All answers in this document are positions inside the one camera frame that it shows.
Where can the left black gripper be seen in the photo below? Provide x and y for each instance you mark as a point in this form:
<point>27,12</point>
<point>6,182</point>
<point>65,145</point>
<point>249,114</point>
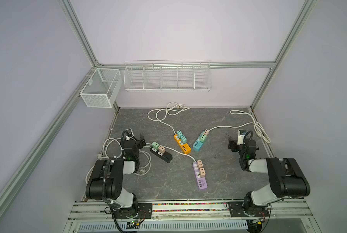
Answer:
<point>137,142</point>

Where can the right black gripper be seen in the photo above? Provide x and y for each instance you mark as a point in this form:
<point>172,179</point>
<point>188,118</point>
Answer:
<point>234,145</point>

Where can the black power strip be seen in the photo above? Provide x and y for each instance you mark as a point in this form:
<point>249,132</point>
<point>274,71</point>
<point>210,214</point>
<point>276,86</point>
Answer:
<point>166,157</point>

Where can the teal charger plug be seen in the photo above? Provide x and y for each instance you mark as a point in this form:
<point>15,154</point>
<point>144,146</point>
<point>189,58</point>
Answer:
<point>179,134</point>
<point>183,139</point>

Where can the orange power strip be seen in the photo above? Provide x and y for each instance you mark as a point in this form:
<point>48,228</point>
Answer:
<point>184,146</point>

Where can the green USB charger plug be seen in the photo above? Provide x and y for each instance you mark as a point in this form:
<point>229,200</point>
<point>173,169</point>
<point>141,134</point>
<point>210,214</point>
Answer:
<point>155,145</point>

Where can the pink USB charger plug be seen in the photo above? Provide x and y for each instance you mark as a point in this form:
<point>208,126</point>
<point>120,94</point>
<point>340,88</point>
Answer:
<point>161,149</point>

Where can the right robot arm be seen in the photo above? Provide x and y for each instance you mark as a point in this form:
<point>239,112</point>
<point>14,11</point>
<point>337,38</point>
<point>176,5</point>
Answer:
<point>286,179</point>

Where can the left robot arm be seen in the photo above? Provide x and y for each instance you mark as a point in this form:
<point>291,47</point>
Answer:
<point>106,179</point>

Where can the green plug on teal strip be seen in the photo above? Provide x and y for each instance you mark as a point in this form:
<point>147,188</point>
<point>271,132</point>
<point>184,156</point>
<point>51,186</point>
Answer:
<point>202,138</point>

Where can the pink plug upper purple strip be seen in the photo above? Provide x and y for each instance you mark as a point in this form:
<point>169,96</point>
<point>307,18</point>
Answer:
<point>199,164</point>

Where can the pink plug purple strip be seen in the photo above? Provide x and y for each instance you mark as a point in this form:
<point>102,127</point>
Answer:
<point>202,173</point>
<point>199,164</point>

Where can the pink plug lower purple strip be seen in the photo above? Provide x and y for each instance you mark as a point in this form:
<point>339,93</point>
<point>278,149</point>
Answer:
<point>202,173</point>

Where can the teal power strip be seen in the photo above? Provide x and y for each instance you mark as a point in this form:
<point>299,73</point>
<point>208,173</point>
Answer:
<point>198,145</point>

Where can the purple power strip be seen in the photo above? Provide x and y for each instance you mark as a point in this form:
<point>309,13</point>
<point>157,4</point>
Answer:
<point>201,182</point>

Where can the small white mesh basket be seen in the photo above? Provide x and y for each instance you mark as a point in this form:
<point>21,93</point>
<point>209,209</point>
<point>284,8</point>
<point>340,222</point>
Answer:
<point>102,88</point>

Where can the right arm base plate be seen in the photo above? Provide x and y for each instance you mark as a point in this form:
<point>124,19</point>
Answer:
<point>240,209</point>

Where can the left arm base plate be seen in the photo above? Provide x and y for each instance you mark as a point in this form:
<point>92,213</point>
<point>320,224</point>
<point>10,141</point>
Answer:
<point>140,210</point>

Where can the white slotted cable duct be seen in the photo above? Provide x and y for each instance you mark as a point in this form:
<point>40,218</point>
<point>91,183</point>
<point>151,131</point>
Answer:
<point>164,226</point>

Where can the long white wire basket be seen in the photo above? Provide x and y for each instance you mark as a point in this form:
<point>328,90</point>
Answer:
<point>178,75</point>

